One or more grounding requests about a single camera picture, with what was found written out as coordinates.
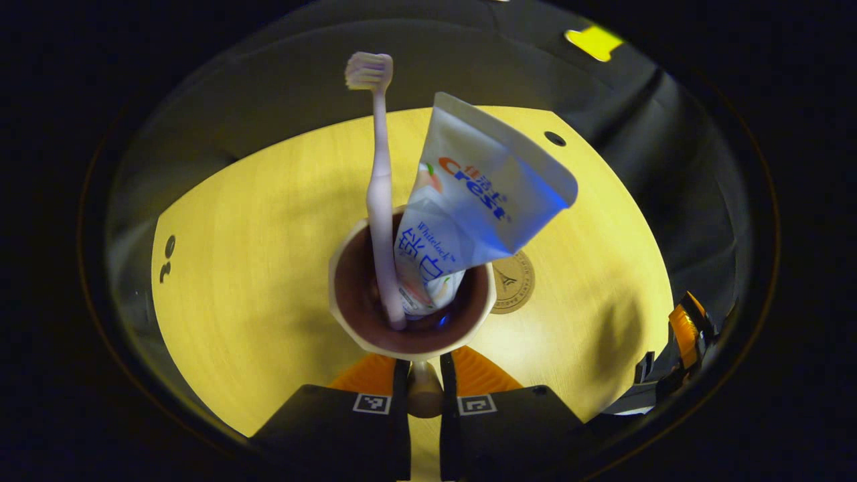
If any pink toothbrush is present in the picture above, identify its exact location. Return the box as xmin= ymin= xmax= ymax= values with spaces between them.
xmin=344 ymin=52 xmax=408 ymax=331

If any round brown coaster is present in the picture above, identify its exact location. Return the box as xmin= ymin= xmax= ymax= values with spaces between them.
xmin=490 ymin=250 xmax=536 ymax=315

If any beige cup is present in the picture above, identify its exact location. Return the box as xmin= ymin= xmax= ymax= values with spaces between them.
xmin=328 ymin=204 xmax=497 ymax=419

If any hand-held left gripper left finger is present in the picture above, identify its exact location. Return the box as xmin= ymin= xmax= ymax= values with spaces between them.
xmin=251 ymin=353 xmax=412 ymax=482

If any black backdrop cloth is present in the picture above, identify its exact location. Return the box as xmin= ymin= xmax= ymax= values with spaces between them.
xmin=104 ymin=0 xmax=761 ymax=376

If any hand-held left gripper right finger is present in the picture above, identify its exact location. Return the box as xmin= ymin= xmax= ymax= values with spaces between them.
xmin=439 ymin=347 xmax=587 ymax=482

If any white toothpaste tube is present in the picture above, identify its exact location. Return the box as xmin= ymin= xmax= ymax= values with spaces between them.
xmin=394 ymin=92 xmax=578 ymax=317

